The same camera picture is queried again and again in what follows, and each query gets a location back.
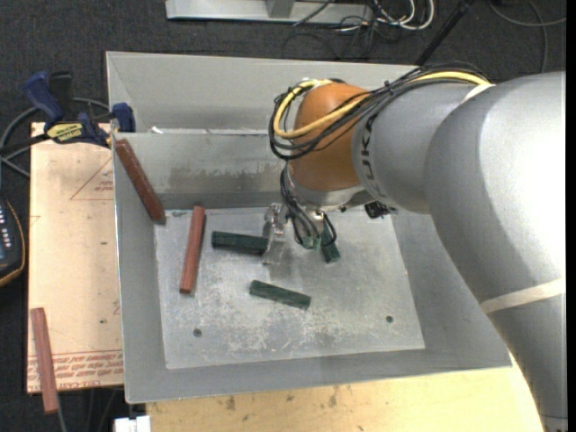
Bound grey metal bin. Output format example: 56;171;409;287
105;50;515;405

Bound black cylinder on white bracket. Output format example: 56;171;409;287
363;199;400;220

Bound red-brown flat block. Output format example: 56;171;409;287
178;204;208;296
113;138;168;226
29;306;61;416

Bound brown cardboard board red print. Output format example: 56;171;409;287
25;121;125;395

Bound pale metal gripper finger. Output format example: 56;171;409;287
262;235;287;266
265;202;290;239

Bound dark green flat block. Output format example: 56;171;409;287
210;229;270;257
319;240;342;265
248;279;313;311

